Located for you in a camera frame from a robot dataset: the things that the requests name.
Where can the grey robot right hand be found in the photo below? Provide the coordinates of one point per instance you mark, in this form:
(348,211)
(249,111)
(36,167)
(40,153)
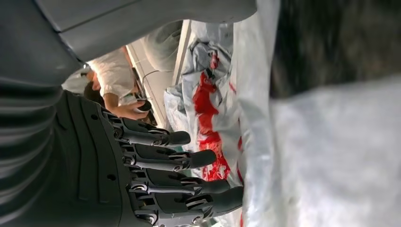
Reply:
(94,156)

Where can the pale cylindrical conveyor roller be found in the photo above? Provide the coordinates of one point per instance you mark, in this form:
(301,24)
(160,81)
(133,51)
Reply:
(161,47)

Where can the person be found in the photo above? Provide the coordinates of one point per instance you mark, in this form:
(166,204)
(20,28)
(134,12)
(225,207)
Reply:
(114,72)

